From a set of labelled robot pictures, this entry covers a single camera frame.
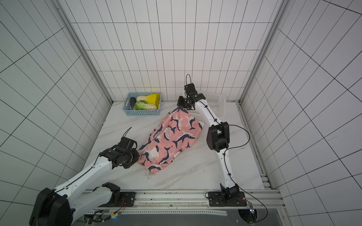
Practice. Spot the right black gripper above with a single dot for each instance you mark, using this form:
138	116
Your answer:
184	102

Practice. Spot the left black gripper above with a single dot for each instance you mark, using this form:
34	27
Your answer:
135	156

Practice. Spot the yellow toy corn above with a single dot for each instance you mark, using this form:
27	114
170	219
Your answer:
154	99

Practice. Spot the aluminium mounting rail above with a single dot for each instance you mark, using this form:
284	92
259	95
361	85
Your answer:
190	202

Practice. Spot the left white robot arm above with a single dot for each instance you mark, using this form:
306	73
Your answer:
66	203

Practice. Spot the green toy cabbage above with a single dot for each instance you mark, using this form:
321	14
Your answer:
144	105

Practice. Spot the white toy radish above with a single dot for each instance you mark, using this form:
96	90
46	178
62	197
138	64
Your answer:
142	98

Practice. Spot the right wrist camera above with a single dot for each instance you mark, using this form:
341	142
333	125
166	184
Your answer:
190	89

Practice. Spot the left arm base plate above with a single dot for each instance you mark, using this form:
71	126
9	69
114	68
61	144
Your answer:
124	199

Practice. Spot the white plastic basket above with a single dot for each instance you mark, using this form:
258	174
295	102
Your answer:
215	102

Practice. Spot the purple toy eggplant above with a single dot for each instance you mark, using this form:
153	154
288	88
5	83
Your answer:
133	101

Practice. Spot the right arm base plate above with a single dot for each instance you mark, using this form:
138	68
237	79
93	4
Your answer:
216	200

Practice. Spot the blue plastic basket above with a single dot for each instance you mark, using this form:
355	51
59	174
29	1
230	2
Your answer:
126	107

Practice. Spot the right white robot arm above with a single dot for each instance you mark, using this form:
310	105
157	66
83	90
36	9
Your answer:
217	139

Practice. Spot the pink shark print shorts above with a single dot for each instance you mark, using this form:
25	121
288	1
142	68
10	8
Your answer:
177	132

